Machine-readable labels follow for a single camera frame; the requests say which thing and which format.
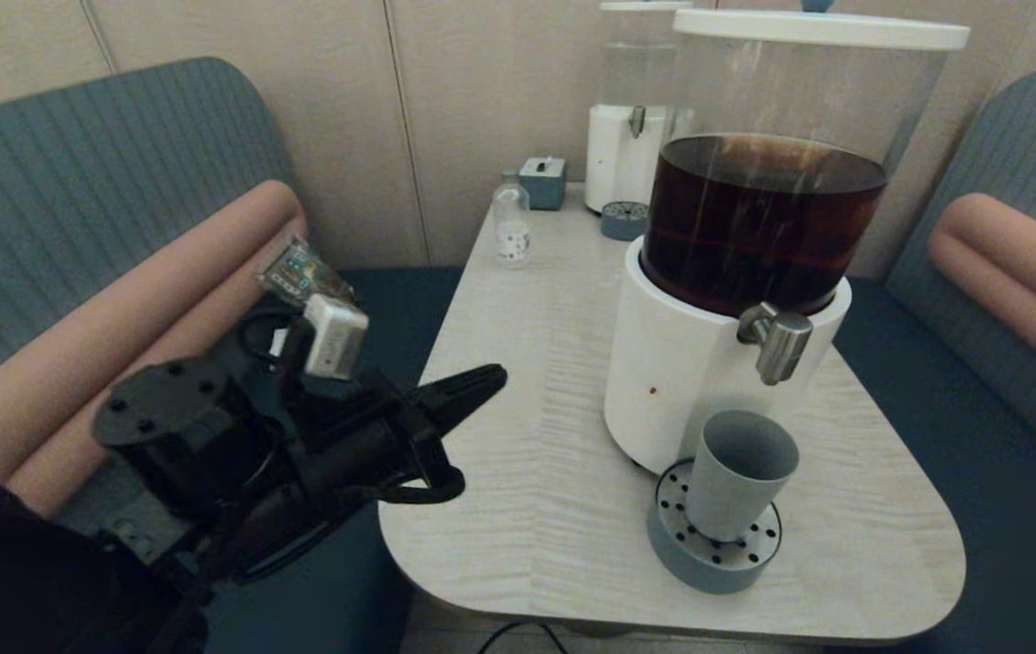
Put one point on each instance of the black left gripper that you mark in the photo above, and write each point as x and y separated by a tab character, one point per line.
354	445

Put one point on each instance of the grey plastic cup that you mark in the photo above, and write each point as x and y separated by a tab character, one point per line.
736	481

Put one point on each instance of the silver metal dispenser tap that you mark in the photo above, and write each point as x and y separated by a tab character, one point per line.
781	350

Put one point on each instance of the clear plastic bottle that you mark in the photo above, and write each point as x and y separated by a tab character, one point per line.
512	236

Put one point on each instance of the green snack packet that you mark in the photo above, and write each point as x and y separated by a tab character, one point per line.
295	268

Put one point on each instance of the small blue tissue box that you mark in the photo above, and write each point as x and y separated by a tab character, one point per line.
543	186

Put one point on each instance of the large dispenser with dark tea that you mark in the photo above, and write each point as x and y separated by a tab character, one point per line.
691	391

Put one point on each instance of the small blue drip tray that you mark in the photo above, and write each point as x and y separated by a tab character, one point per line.
622	222

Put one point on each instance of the small white water dispenser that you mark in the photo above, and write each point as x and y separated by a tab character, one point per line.
618	154

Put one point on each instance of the large blue perforated drip tray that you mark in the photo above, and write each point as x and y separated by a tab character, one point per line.
709	568

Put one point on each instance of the small white dispenser lid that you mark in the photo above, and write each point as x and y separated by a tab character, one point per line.
641	6

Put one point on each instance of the blue booth sofa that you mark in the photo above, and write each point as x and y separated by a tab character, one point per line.
73	182
1009	509

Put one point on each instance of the large white dispenser lid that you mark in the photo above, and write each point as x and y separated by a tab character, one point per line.
818	30

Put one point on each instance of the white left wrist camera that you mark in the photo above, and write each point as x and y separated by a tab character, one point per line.
334	336

